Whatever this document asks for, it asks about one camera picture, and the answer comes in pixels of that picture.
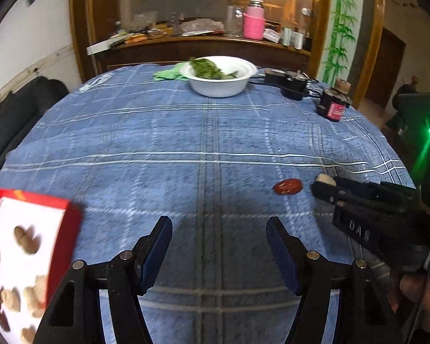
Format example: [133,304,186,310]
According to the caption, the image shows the white round cake piece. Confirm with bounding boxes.
[23,276,47,318]

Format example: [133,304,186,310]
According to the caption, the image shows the white bowl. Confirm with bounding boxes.
[179,56,258,98]

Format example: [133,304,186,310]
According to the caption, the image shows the red box white inside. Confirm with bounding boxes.
[0,189,82,343]

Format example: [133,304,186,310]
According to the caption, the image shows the brown round fruit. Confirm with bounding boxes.
[14,226,39,255]

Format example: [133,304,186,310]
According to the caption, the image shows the green cloth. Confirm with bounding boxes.
[153,62,189,82]

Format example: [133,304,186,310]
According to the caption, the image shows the wooden cabinet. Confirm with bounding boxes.
[69,0,385,106]

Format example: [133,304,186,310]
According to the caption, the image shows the black jar red label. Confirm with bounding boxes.
[316,78,352,122]

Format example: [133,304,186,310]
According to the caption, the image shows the red date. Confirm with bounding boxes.
[0,311,11,332]
[273,178,303,195]

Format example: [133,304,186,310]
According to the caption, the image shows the green leafy vegetables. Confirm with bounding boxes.
[189,58,238,80]

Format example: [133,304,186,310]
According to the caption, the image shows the right hand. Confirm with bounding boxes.
[388,258,430,343]

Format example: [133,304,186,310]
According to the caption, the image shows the black power adapter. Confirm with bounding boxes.
[264,69,308,101]

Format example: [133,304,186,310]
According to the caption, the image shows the small beige piece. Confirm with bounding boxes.
[20,326,36,344]

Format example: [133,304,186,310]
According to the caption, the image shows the white layered cake piece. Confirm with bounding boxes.
[1,289,21,312]

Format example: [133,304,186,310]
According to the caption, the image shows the blue plaid tablecloth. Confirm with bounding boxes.
[0,65,412,343]

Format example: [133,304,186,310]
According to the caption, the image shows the clear glass jar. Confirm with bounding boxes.
[224,5,243,37]

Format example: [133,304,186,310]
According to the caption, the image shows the black sofa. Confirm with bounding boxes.
[0,76,69,170]

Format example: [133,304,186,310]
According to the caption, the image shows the pink thermos bottle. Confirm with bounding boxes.
[243,0,265,40]

